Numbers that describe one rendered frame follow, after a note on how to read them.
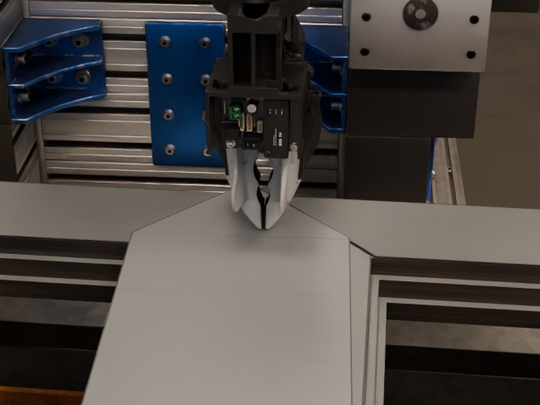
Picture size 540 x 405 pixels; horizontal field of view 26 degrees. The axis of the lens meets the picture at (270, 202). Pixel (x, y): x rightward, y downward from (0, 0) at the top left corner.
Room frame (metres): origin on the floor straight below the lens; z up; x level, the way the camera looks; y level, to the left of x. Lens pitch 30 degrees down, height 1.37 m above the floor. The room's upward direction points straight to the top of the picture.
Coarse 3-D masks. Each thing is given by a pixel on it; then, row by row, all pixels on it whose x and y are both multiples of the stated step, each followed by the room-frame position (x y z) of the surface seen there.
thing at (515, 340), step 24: (0, 312) 0.97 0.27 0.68; (24, 312) 0.97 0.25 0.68; (48, 312) 0.97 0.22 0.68; (72, 312) 0.97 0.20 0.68; (96, 312) 0.97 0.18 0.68; (0, 336) 0.96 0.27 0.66; (24, 336) 0.96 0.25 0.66; (48, 336) 0.95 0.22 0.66; (72, 336) 0.95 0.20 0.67; (96, 336) 0.95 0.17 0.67; (408, 336) 0.93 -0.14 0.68; (432, 336) 0.93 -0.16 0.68; (456, 336) 0.93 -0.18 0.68; (480, 336) 0.93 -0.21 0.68; (504, 336) 0.93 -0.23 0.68; (528, 336) 0.93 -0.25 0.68; (408, 360) 0.92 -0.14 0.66; (432, 360) 0.92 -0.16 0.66; (456, 360) 0.91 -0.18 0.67; (480, 360) 0.91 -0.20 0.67; (504, 360) 0.91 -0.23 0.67; (528, 360) 0.91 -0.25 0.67
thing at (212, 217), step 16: (192, 208) 0.86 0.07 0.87; (208, 208) 0.86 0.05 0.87; (224, 208) 0.86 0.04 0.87; (240, 208) 0.86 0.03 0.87; (288, 208) 0.86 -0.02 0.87; (160, 224) 0.84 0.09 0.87; (176, 224) 0.84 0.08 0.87; (192, 224) 0.84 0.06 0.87; (208, 224) 0.84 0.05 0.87; (224, 224) 0.84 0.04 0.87; (240, 224) 0.84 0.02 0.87; (288, 224) 0.84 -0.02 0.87; (304, 224) 0.84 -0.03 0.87; (320, 224) 0.84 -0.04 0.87
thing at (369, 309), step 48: (0, 240) 0.82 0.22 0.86; (48, 240) 0.82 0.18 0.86; (0, 288) 0.81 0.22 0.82; (48, 288) 0.80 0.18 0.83; (96, 288) 0.80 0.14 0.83; (384, 288) 0.78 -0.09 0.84; (432, 288) 0.78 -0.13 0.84; (480, 288) 0.77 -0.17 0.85; (528, 288) 0.77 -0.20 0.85; (384, 336) 0.73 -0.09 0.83
